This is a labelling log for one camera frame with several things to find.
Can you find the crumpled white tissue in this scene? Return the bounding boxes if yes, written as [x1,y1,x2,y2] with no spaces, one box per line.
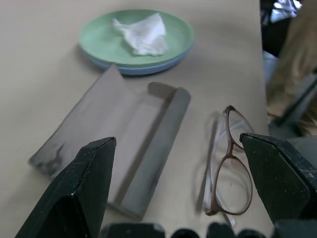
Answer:
[111,12,168,57]

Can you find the blue plate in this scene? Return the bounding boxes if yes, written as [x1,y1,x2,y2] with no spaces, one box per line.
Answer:
[83,39,194,76]

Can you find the green plate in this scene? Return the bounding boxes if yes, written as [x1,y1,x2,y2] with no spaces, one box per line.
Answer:
[79,9,194,68]

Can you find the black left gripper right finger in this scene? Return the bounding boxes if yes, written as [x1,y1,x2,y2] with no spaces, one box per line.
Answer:
[239,132,317,225]

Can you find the brown framed glasses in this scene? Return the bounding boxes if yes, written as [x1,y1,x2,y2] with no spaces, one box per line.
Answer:
[203,105,255,226]

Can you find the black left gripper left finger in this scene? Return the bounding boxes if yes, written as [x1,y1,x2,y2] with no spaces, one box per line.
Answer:
[15,136,117,238]

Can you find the open grey glasses case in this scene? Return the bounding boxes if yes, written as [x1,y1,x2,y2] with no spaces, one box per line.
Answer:
[29,63,192,221]

